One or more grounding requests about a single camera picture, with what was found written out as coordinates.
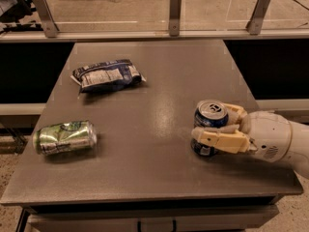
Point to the middle metal rail bracket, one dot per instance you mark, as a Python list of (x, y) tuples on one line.
[(175, 7)]

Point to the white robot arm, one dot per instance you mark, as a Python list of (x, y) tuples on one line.
[(297, 156)]

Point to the blue white chip bag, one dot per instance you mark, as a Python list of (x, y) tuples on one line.
[(110, 76)]

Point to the horizontal metal rail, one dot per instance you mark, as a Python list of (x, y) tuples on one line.
[(88, 37)]

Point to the right metal rail bracket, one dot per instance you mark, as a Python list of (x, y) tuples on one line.
[(255, 23)]

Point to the metal rail bracket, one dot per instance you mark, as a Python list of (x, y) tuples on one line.
[(48, 24), (175, 7), (255, 23)]

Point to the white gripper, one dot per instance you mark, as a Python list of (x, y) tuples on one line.
[(269, 133)]

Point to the blue pepsi can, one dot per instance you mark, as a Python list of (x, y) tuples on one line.
[(209, 113)]

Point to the grey cabinet under table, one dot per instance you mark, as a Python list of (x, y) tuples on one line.
[(196, 215)]

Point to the left metal rail bracket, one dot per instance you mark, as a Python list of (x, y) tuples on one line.
[(48, 24)]

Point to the green soda can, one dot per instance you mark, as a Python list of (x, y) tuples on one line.
[(65, 137)]

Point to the dark objects top left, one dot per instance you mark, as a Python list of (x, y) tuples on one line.
[(12, 11)]

